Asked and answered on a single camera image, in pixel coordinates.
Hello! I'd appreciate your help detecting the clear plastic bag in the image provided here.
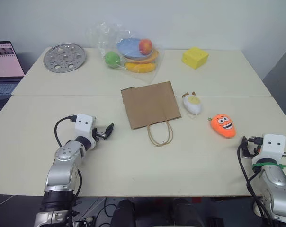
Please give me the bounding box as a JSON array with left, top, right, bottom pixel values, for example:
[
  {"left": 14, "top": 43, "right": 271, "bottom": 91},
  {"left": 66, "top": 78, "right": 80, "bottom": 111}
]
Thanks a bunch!
[{"left": 86, "top": 21, "right": 166, "bottom": 83}]

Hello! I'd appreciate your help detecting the orange carrot plush toy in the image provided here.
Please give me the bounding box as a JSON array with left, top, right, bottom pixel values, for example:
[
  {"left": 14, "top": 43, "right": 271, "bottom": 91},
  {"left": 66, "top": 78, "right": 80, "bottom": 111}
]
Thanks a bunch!
[{"left": 207, "top": 113, "right": 236, "bottom": 139}]

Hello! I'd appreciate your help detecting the white egg plush toy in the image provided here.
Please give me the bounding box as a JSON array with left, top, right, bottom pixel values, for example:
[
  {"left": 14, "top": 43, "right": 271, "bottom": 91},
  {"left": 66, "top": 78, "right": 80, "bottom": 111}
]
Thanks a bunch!
[{"left": 182, "top": 91, "right": 203, "bottom": 119}]

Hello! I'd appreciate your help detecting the brown paper bag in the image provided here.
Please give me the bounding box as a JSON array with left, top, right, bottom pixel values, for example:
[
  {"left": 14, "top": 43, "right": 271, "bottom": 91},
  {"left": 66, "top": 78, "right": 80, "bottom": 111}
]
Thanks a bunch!
[{"left": 120, "top": 81, "right": 182, "bottom": 147}]

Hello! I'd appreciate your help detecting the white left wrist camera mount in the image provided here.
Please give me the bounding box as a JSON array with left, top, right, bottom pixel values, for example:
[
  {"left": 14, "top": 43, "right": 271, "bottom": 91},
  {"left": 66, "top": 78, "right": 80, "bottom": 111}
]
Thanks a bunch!
[{"left": 74, "top": 113, "right": 98, "bottom": 150}]

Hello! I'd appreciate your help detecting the green zip tie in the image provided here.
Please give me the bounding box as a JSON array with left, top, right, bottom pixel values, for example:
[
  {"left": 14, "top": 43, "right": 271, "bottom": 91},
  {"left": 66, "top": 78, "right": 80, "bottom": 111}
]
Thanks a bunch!
[{"left": 251, "top": 161, "right": 286, "bottom": 170}]

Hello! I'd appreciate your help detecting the perforated metal disc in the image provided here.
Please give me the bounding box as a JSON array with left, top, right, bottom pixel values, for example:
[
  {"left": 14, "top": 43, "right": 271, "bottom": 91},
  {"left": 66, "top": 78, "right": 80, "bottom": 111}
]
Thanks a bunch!
[{"left": 43, "top": 43, "right": 87, "bottom": 73}]

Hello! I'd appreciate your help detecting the green apple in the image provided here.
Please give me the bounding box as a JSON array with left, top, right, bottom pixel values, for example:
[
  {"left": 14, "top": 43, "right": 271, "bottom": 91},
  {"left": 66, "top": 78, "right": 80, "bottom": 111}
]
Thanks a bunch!
[{"left": 104, "top": 51, "right": 121, "bottom": 70}]

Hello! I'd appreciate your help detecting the red apple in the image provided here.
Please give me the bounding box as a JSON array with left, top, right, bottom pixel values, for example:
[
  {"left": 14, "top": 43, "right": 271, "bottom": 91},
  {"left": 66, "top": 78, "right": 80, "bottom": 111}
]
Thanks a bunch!
[{"left": 138, "top": 38, "right": 153, "bottom": 55}]

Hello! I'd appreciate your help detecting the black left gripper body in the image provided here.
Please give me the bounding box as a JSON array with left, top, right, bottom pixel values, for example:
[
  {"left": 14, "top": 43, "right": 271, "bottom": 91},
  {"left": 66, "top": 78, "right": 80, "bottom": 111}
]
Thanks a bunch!
[{"left": 92, "top": 127, "right": 107, "bottom": 141}]

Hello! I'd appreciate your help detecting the black floor cable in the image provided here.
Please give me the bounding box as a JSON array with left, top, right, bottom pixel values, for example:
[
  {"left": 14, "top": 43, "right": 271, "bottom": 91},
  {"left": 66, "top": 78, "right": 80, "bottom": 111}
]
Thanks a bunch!
[{"left": 95, "top": 197, "right": 116, "bottom": 224}]

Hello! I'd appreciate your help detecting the white round object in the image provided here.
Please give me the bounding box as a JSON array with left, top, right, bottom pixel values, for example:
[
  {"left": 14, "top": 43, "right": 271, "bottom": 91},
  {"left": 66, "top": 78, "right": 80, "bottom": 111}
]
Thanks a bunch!
[{"left": 251, "top": 198, "right": 265, "bottom": 217}]

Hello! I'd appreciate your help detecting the white floor cable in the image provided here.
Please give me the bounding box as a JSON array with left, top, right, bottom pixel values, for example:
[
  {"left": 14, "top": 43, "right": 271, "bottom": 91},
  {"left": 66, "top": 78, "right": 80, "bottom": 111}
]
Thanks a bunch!
[{"left": 0, "top": 194, "right": 14, "bottom": 210}]

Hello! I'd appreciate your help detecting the blue plate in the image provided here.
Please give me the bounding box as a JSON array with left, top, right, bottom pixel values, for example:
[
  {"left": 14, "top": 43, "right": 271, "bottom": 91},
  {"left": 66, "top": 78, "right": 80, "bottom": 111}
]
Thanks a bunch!
[{"left": 116, "top": 38, "right": 155, "bottom": 61}]

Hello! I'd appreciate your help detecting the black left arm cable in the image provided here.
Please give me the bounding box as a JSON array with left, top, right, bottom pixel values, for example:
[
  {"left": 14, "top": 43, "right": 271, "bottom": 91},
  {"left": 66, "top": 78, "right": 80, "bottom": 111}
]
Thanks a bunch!
[{"left": 54, "top": 114, "right": 78, "bottom": 148}]

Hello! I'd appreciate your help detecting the yellow cheese block toy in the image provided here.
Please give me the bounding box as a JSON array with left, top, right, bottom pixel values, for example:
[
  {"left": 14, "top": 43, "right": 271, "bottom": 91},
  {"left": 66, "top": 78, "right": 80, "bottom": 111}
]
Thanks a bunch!
[{"left": 182, "top": 46, "right": 210, "bottom": 70}]

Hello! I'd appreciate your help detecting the orange plate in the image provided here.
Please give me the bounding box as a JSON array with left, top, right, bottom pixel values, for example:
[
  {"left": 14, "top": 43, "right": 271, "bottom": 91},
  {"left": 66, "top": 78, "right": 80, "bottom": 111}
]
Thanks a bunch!
[{"left": 123, "top": 48, "right": 160, "bottom": 64}]

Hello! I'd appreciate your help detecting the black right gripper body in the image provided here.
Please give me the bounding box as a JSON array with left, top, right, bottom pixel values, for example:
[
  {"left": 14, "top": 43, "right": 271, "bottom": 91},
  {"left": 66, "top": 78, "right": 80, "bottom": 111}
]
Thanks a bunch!
[{"left": 241, "top": 136, "right": 262, "bottom": 159}]

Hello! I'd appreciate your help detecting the dark rounded shape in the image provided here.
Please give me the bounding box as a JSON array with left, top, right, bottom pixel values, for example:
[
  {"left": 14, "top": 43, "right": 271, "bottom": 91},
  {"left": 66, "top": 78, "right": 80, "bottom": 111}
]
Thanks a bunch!
[
  {"left": 110, "top": 199, "right": 137, "bottom": 227},
  {"left": 172, "top": 198, "right": 206, "bottom": 227}
]

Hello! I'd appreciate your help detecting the yellow banana toy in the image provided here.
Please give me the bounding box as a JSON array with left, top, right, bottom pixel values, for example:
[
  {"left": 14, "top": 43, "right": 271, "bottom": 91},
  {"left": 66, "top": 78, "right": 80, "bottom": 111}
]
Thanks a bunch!
[{"left": 124, "top": 61, "right": 157, "bottom": 74}]

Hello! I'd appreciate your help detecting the open laptop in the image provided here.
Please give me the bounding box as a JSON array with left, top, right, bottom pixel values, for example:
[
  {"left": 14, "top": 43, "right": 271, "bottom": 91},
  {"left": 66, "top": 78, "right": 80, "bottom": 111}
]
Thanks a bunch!
[{"left": 0, "top": 40, "right": 26, "bottom": 112}]

